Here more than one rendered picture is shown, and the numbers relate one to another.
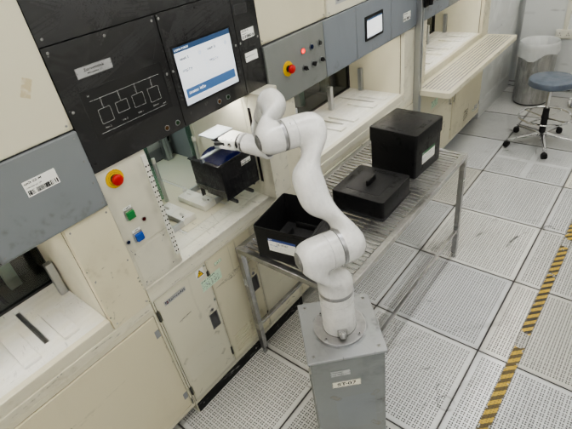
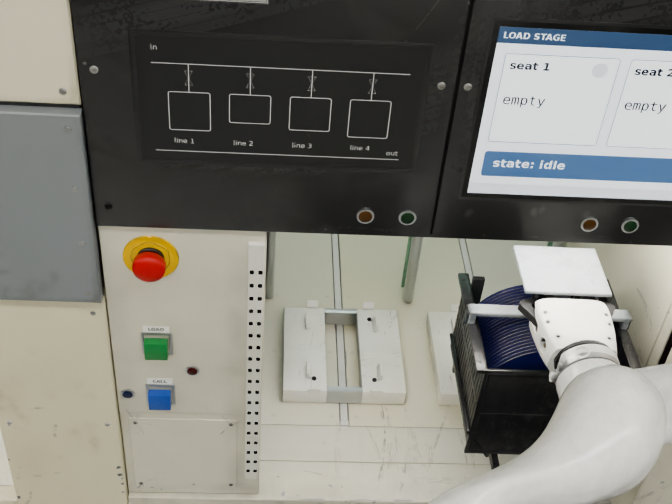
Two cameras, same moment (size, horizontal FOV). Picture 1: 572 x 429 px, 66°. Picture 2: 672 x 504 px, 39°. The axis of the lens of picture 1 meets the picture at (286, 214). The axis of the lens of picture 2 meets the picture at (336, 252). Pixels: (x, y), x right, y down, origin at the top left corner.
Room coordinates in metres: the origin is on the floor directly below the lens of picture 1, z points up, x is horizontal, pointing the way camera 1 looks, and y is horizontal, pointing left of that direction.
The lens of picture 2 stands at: (0.85, -0.17, 2.11)
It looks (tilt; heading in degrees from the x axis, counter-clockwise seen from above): 40 degrees down; 40
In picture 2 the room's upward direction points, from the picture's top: 5 degrees clockwise
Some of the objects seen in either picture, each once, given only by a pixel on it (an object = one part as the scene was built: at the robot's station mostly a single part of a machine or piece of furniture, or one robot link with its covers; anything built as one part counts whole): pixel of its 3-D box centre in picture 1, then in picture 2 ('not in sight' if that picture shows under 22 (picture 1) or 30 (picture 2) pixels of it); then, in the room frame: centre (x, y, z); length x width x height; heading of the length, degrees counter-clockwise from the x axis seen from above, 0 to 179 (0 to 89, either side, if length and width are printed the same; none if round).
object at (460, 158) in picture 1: (364, 252); not in sight; (1.89, -0.41, 0.38); 1.30 x 0.60 x 0.76; 136
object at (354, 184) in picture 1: (371, 188); not in sight; (1.85, -0.44, 0.83); 0.29 x 0.29 x 0.13; 46
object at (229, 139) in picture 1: (234, 140); (575, 337); (1.75, 0.17, 1.25); 0.11 x 0.10 x 0.07; 45
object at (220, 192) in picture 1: (224, 163); (538, 351); (1.83, 0.24, 1.11); 0.24 x 0.20 x 0.32; 135
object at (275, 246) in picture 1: (297, 229); not in sight; (1.59, -0.04, 0.85); 0.28 x 0.28 x 0.17; 55
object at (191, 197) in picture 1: (206, 192); (490, 355); (1.97, 0.39, 0.89); 0.22 x 0.21 x 0.04; 46
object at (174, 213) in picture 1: (164, 220); (342, 351); (1.78, 0.58, 0.89); 0.22 x 0.21 x 0.04; 46
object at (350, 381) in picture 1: (346, 387); not in sight; (1.08, -0.13, 0.38); 0.28 x 0.28 x 0.76; 1
